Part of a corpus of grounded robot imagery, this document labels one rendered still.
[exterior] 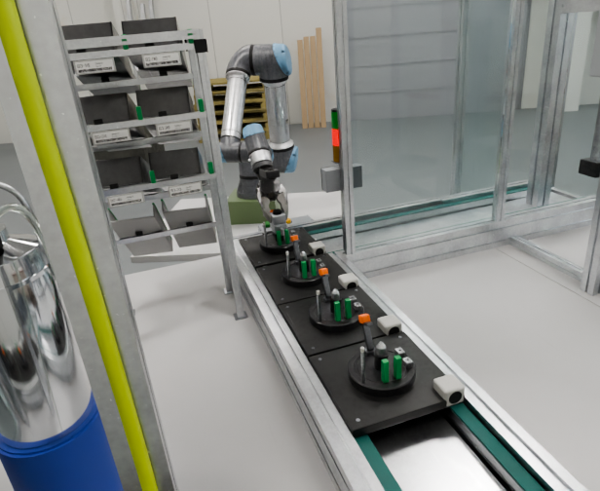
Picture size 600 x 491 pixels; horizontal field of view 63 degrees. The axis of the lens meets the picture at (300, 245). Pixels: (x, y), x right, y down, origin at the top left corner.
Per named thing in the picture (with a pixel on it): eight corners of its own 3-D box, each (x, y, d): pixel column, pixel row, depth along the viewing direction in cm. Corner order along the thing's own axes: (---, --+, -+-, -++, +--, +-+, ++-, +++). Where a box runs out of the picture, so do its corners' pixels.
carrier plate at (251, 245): (239, 244, 177) (239, 239, 176) (302, 231, 183) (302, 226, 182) (255, 272, 156) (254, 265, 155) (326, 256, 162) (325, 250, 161)
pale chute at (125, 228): (133, 256, 165) (132, 244, 167) (173, 251, 167) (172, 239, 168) (107, 222, 139) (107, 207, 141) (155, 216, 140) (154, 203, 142)
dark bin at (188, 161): (168, 194, 159) (166, 170, 159) (209, 189, 161) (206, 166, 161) (151, 179, 131) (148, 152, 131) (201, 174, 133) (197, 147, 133)
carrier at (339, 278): (256, 274, 155) (251, 237, 150) (327, 257, 161) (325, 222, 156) (278, 311, 134) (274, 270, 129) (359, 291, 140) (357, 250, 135)
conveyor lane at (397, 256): (243, 266, 181) (239, 242, 176) (442, 223, 203) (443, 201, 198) (262, 303, 156) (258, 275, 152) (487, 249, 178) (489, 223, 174)
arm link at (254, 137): (265, 129, 179) (259, 118, 171) (273, 156, 176) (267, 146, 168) (244, 135, 179) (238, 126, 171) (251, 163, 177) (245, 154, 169)
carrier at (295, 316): (279, 312, 133) (274, 270, 128) (359, 291, 140) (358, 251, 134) (308, 362, 112) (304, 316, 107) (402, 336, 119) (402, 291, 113)
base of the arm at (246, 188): (241, 190, 233) (239, 169, 229) (272, 190, 231) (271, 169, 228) (234, 199, 219) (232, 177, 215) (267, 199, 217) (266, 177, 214)
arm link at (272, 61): (268, 166, 226) (254, 40, 195) (300, 166, 224) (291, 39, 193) (263, 177, 217) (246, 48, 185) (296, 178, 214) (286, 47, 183)
